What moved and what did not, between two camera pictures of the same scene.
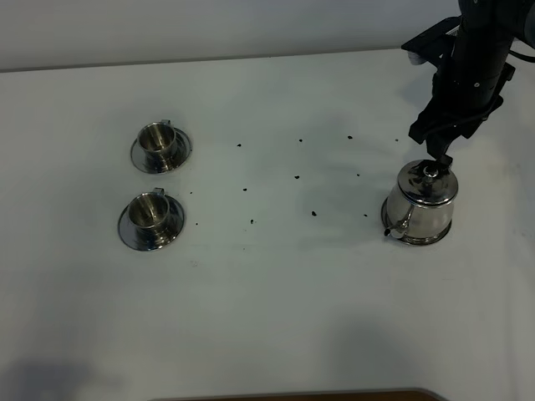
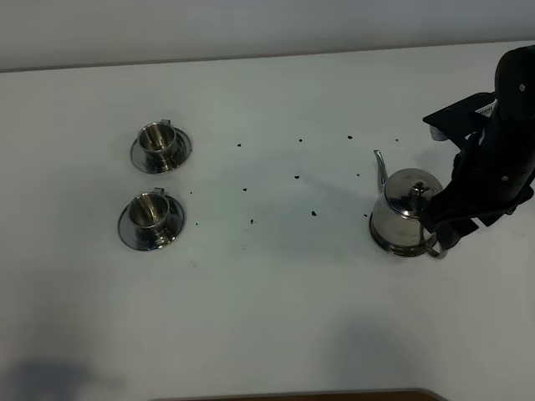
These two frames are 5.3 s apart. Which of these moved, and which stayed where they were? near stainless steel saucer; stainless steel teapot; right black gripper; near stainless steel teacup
Moved: stainless steel teapot; right black gripper
Stayed: near stainless steel teacup; near stainless steel saucer
